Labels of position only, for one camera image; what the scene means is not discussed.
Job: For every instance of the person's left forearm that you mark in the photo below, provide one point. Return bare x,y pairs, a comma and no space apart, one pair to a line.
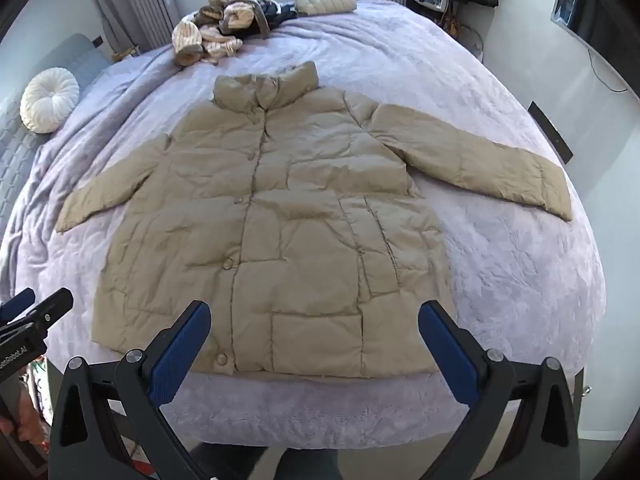
32,420

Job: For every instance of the white folded puffer jacket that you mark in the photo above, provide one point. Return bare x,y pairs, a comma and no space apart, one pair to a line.
325,1

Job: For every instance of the wall screen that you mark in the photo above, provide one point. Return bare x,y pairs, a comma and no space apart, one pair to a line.
595,5

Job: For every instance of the cream striped clothes pile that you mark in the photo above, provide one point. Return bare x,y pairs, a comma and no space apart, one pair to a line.
210,35

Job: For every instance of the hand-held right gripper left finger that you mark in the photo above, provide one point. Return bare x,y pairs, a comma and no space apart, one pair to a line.
180,355

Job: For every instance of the dark clothing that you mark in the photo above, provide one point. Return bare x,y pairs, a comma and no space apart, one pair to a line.
277,12

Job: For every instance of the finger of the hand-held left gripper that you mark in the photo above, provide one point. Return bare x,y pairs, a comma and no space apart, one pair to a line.
47,310
17,302

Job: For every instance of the grey quilted headboard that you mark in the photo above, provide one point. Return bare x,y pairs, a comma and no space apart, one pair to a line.
15,165

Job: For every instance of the beige puffer jacket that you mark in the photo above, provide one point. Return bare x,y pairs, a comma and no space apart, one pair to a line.
300,210

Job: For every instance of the lavender fleece blanket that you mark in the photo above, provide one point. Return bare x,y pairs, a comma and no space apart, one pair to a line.
500,285

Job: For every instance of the white round pleated pillow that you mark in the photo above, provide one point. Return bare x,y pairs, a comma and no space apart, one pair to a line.
49,101

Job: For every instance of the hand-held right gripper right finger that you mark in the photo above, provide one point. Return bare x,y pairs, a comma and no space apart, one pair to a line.
450,355

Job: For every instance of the black flat bar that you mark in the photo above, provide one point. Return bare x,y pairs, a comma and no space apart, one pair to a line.
550,132

